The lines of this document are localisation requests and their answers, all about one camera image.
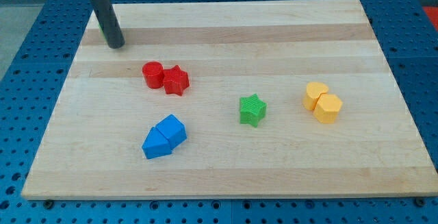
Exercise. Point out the yellow heart block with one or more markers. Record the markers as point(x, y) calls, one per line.
point(313, 91)

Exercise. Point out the yellow hexagon block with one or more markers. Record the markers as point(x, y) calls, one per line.
point(327, 108)

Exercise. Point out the blue cube block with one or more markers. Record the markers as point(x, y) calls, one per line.
point(173, 130)

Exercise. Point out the green star block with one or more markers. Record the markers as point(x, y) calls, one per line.
point(252, 110)

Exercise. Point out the red cylinder block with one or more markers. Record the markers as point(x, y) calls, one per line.
point(153, 73)

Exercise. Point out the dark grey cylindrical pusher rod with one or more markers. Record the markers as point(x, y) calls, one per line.
point(108, 23)

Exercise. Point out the wooden board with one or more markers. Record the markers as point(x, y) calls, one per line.
point(92, 147)

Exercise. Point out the red star block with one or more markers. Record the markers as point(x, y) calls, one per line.
point(175, 80)

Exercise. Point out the blue triangle block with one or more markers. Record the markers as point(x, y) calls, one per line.
point(156, 145)

